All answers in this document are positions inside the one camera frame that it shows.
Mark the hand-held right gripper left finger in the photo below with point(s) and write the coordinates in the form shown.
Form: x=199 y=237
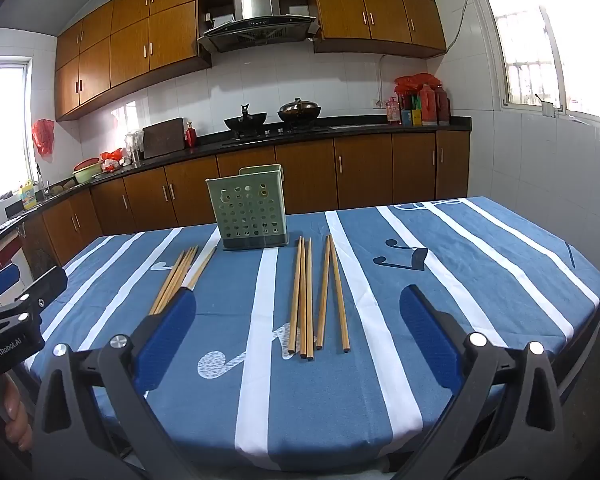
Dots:
x=167 y=340

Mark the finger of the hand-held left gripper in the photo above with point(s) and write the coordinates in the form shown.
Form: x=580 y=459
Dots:
x=47 y=282
x=0 y=278

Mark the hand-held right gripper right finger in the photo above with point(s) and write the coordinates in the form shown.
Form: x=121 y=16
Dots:
x=430 y=340

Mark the green perforated chopstick holder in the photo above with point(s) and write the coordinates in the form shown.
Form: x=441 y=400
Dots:
x=247 y=210

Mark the person's left hand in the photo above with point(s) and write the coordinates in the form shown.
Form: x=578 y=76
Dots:
x=16 y=410

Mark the blue white striped tablecloth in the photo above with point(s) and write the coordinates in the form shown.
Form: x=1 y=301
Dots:
x=480 y=280

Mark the yellow dish soap bottle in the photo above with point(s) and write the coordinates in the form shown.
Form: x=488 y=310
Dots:
x=28 y=197

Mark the steel faucet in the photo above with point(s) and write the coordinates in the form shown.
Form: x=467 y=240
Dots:
x=42 y=180

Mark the green basin with red lid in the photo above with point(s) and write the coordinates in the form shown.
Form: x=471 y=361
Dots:
x=87 y=171

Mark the red white plastic bag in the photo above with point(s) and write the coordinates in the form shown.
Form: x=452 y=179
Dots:
x=111 y=161

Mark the hanging red plastic bag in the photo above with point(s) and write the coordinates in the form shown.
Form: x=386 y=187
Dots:
x=44 y=137

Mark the small kitchen window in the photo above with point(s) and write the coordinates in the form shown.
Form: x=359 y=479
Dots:
x=5 y=130

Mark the steel utensil cup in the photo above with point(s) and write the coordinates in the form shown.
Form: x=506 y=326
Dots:
x=134 y=147

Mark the dark wooden cutting board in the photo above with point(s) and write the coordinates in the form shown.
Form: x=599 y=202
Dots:
x=164 y=138

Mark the black kitchen countertop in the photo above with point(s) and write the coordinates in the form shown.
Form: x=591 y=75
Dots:
x=205 y=144

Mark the small red bottle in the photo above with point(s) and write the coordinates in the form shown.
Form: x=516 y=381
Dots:
x=191 y=136

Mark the brown base cabinets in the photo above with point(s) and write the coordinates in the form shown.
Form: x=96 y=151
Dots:
x=305 y=175

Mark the pink carton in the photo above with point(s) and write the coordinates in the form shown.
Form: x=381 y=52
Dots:
x=393 y=111

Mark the tall red bottle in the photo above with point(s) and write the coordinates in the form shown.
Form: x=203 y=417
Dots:
x=427 y=107

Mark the dark red bottle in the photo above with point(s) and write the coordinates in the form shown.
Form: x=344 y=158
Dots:
x=442 y=105

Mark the black gas stove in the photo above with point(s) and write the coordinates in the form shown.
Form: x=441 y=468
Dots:
x=280 y=132

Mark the large red plastic bag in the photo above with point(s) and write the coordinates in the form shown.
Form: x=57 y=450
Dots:
x=417 y=82

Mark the small metal cup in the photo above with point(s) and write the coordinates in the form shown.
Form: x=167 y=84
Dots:
x=547 y=109

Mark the wok with lid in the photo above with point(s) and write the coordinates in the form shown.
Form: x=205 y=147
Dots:
x=300 y=110

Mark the large barred window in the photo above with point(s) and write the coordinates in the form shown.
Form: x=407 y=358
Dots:
x=570 y=35

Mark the steel range hood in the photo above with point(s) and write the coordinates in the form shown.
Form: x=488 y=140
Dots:
x=255 y=15

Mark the brown wall cabinets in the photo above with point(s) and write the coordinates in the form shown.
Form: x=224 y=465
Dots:
x=130 y=45

